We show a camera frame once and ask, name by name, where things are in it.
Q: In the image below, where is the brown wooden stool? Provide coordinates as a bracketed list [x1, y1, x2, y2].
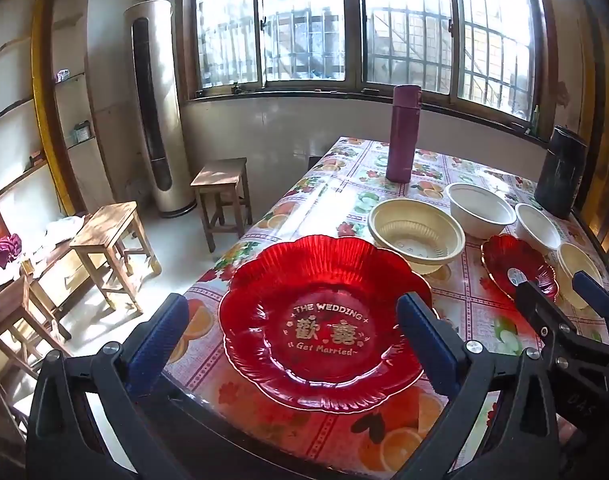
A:
[0, 275, 72, 381]

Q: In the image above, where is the small cream plastic bowl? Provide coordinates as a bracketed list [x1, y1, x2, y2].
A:
[556, 242, 605, 311]

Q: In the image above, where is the large cream plastic bowl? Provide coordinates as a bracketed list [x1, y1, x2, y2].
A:
[368, 198, 466, 275]

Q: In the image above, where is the light wooden stool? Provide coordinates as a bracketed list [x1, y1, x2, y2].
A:
[69, 201, 162, 313]

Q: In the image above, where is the large white bowl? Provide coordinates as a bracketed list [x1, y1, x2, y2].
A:
[443, 182, 517, 239]

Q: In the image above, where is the white plastic bag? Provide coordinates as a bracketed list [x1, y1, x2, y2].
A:
[45, 215, 88, 242]

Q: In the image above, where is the small red flower-shaped plate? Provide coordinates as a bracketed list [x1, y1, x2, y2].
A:
[481, 233, 559, 303]

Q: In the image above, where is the barred window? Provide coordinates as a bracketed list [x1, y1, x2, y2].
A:
[182, 0, 550, 121]

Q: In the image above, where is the red cloth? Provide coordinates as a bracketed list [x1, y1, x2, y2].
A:
[0, 234, 22, 268]

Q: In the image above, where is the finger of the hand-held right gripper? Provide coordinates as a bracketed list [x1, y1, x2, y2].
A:
[572, 270, 609, 347]
[515, 280, 586, 363]

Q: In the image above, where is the black electric kettle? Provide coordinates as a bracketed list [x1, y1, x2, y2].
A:
[533, 125, 589, 220]

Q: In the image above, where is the floral fruit print tablecloth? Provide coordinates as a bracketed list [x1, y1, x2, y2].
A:
[162, 136, 609, 480]

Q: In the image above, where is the large red flower-shaped plate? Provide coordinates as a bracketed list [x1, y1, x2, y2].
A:
[218, 234, 438, 414]

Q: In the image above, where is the tall standing air conditioner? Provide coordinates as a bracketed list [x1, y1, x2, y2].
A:
[123, 0, 198, 218]

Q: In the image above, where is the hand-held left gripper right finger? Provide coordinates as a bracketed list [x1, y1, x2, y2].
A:
[397, 291, 560, 480]

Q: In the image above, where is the dark wooden stool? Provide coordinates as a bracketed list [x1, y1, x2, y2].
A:
[190, 157, 252, 253]

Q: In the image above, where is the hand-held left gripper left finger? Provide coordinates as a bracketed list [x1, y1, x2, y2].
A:
[27, 292, 190, 480]

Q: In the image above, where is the small white bowl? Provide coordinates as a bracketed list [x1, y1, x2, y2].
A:
[515, 203, 563, 252]

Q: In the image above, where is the purple thermos bottle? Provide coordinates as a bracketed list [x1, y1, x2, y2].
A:
[385, 84, 424, 183]

